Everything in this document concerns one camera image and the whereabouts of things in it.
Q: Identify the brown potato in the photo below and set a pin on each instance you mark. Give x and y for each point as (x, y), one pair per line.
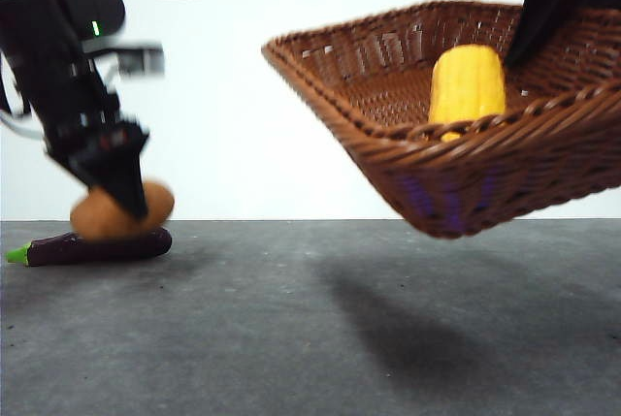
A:
(99, 219)

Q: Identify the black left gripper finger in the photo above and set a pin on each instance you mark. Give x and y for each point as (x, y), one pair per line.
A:
(126, 178)

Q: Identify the pale grey camera box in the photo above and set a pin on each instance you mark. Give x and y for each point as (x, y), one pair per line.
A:
(140, 59)

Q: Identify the purple eggplant with green stem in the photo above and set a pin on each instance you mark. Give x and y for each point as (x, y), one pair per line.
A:
(107, 247)

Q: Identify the yellow corn cob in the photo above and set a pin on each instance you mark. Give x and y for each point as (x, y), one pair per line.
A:
(466, 86)

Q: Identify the brown woven wicker basket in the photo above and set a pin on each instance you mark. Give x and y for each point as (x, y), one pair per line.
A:
(485, 178)

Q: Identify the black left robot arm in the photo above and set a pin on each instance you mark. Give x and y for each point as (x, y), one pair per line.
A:
(48, 72)

